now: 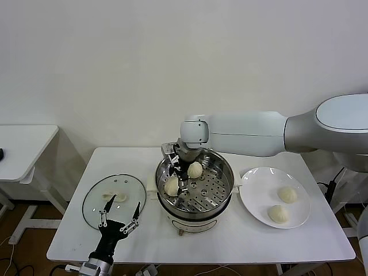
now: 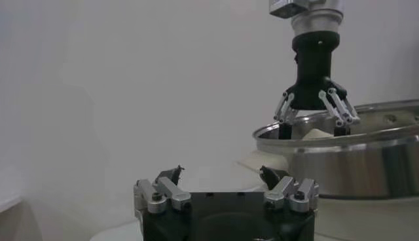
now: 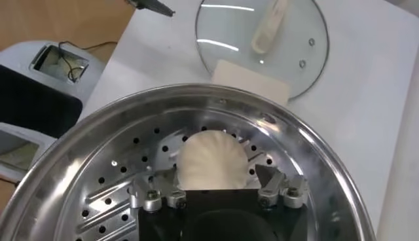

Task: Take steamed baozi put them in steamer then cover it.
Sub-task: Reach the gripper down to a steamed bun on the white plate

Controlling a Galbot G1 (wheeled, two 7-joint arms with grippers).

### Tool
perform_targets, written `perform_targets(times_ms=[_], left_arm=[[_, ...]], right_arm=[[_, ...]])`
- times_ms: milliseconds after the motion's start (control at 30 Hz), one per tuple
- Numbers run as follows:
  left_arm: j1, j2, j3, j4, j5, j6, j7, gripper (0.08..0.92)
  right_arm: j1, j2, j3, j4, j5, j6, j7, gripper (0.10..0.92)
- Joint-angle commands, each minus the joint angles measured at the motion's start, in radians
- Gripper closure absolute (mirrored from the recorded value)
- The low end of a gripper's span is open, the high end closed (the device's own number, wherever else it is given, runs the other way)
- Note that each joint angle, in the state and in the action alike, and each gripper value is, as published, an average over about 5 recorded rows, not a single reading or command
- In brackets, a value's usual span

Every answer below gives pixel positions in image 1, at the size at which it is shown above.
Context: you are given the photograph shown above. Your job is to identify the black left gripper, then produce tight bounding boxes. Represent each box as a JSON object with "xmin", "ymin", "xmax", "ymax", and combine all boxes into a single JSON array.
[{"xmin": 88, "ymin": 194, "xmax": 141, "ymax": 261}]

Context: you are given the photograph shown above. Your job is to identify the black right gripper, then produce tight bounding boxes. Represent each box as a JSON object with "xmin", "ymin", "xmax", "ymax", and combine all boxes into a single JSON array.
[{"xmin": 167, "ymin": 154, "xmax": 192, "ymax": 197}]

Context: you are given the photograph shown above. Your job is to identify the white steamed baozi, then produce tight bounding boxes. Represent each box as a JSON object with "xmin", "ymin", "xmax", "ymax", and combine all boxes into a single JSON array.
[
  {"xmin": 187, "ymin": 161, "xmax": 204, "ymax": 178},
  {"xmin": 267, "ymin": 205, "xmax": 289, "ymax": 225},
  {"xmin": 277, "ymin": 186, "xmax": 300, "ymax": 204},
  {"xmin": 163, "ymin": 177, "xmax": 181, "ymax": 197}
]

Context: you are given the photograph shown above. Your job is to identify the round glass pot lid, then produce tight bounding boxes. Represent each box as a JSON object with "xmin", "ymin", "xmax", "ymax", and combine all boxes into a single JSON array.
[{"xmin": 82, "ymin": 174, "xmax": 147, "ymax": 231}]

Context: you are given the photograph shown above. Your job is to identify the stainless steel steamer basket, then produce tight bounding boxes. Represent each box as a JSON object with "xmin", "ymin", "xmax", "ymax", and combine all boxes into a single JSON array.
[{"xmin": 154, "ymin": 147, "xmax": 234, "ymax": 215}]

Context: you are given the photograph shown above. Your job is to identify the white floor power strip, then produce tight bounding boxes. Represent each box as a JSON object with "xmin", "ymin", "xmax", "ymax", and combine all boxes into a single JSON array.
[{"xmin": 135, "ymin": 264, "xmax": 158, "ymax": 276}]

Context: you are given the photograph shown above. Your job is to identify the white oval plate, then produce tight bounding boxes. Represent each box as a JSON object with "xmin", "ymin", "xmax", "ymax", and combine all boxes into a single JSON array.
[{"xmin": 239, "ymin": 167, "xmax": 312, "ymax": 230}]

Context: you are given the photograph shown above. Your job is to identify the black power adapter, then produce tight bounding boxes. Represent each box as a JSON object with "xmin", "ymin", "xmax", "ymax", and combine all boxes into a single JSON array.
[{"xmin": 317, "ymin": 180, "xmax": 337, "ymax": 205}]

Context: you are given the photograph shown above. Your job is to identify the white side table with laptop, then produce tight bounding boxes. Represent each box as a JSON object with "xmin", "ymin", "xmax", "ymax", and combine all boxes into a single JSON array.
[{"xmin": 327, "ymin": 152, "xmax": 368, "ymax": 239}]

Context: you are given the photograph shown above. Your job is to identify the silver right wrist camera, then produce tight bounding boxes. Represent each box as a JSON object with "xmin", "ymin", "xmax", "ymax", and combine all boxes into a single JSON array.
[{"xmin": 160, "ymin": 142, "xmax": 181, "ymax": 158}]

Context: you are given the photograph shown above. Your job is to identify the white floor cable with plug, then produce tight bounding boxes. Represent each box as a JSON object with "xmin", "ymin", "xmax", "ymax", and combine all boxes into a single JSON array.
[{"xmin": 0, "ymin": 236, "xmax": 17, "ymax": 276}]

